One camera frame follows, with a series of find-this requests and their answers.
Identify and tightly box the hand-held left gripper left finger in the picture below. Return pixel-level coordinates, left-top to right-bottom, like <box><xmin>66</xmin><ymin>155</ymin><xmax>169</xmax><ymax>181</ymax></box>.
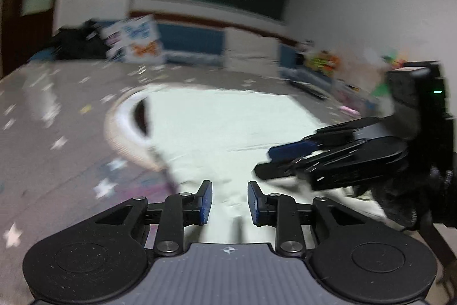
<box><xmin>89</xmin><ymin>180</ymin><xmax>214</xmax><ymax>256</ymax></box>

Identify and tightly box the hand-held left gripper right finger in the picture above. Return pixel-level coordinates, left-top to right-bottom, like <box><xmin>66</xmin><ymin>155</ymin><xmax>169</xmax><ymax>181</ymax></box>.
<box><xmin>247</xmin><ymin>181</ymin><xmax>372</xmax><ymax>256</ymax></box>

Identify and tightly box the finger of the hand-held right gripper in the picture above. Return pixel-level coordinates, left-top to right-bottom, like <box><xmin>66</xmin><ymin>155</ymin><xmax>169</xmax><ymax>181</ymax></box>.
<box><xmin>268</xmin><ymin>117</ymin><xmax>380</xmax><ymax>163</ymax></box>
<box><xmin>254</xmin><ymin>143</ymin><xmax>358</xmax><ymax>192</ymax></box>

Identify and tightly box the clear plastic storage box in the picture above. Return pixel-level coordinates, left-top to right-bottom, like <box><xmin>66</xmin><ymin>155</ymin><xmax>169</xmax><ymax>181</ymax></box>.
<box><xmin>332</xmin><ymin>71</ymin><xmax>379</xmax><ymax>109</ymax></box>

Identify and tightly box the black flat case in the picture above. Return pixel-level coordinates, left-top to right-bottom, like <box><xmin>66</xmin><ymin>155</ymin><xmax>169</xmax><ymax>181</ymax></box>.
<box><xmin>291</xmin><ymin>80</ymin><xmax>327</xmax><ymax>100</ymax></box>

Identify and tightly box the orange plush toy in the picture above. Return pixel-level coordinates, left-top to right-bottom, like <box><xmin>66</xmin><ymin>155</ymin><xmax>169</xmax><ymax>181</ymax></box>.
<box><xmin>325</xmin><ymin>51</ymin><xmax>340</xmax><ymax>73</ymax></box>

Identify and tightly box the black and white cow plush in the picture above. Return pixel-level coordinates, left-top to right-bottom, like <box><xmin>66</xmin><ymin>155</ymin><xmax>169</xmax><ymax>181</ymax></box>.
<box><xmin>297</xmin><ymin>40</ymin><xmax>315</xmax><ymax>67</ymax></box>

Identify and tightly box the plain white pillow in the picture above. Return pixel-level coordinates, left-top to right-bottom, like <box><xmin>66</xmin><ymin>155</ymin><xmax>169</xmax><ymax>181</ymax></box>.
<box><xmin>224</xmin><ymin>27</ymin><xmax>281</xmax><ymax>79</ymax></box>

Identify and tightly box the butterfly print pillow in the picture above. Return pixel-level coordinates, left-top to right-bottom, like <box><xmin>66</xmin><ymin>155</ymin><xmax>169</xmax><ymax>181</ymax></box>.
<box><xmin>102</xmin><ymin>15</ymin><xmax>167</xmax><ymax>64</ymax></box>

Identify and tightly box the grey star-printed blanket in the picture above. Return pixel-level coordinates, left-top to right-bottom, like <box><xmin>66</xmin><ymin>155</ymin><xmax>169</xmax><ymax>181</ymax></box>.
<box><xmin>0</xmin><ymin>58</ymin><xmax>361</xmax><ymax>305</ymax></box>

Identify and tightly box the black bag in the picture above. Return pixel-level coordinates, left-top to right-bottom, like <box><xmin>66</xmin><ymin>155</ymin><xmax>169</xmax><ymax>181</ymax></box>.
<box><xmin>53</xmin><ymin>19</ymin><xmax>109</xmax><ymax>61</ymax></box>

